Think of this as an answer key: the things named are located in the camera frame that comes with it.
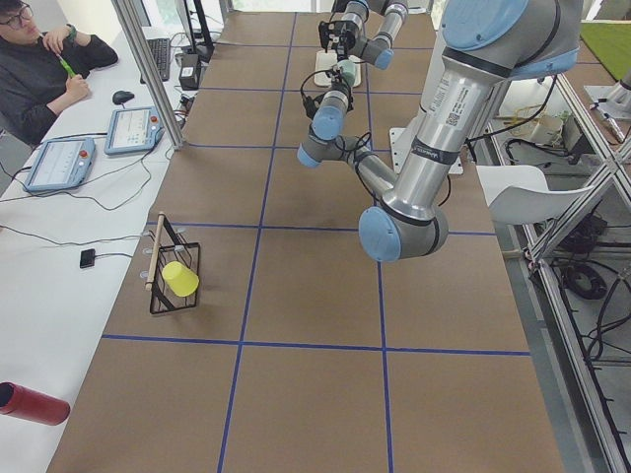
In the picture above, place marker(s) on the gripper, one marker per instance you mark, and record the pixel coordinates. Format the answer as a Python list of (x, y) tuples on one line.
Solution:
[(346, 33), (338, 82)]

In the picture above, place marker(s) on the pale green plastic cup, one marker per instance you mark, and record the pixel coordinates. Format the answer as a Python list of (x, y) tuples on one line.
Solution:
[(348, 71)]

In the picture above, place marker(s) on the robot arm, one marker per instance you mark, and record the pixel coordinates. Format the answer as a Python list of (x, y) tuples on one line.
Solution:
[(367, 31), (484, 43)]

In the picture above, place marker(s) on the cream rabbit print tray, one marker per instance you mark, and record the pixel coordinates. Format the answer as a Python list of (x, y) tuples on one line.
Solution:
[(325, 61)]

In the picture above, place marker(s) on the yellow plastic cup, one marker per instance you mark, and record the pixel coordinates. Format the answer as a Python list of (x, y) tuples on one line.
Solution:
[(181, 280)]

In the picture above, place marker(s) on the black monitor stand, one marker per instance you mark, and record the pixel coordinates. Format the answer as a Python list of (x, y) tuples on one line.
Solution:
[(196, 27)]

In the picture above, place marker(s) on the black power adapter box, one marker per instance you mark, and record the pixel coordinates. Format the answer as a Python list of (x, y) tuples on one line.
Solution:
[(189, 72)]

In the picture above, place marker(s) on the black keyboard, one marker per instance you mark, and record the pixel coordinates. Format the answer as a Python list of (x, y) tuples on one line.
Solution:
[(160, 49)]

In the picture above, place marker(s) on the right blue teach pendant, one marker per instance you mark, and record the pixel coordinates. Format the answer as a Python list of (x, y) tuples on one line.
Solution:
[(133, 130)]

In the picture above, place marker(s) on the blue teach pendant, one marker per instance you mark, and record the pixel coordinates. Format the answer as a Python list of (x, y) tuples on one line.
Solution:
[(61, 164), (133, 130)]

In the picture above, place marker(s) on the white plastic chair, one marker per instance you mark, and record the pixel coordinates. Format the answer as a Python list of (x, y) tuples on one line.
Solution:
[(518, 195)]

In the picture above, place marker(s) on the black computer mouse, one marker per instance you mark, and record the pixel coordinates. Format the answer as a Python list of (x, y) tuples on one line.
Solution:
[(121, 97)]

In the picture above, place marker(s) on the green pen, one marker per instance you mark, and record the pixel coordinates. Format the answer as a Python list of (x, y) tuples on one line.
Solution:
[(71, 73)]

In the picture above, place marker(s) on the left blue teach pendant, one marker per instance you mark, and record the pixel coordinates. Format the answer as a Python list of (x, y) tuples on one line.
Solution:
[(61, 164)]

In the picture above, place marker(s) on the seated person in black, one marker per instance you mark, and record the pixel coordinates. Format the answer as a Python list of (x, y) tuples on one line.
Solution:
[(35, 88)]

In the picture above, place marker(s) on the small black puck device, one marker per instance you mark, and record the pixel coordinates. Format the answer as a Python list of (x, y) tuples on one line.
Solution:
[(87, 258)]

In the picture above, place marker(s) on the red cylindrical bottle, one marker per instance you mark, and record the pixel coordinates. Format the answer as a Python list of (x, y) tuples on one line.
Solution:
[(24, 403)]

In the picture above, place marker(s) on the aluminium frame post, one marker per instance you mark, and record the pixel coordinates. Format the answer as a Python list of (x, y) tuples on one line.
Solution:
[(130, 24)]

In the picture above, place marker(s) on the wooden rack handle rod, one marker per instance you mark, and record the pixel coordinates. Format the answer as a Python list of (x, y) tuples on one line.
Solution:
[(151, 274)]

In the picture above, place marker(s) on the black wire cup rack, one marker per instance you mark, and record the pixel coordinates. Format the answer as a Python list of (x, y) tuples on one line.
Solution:
[(174, 247)]

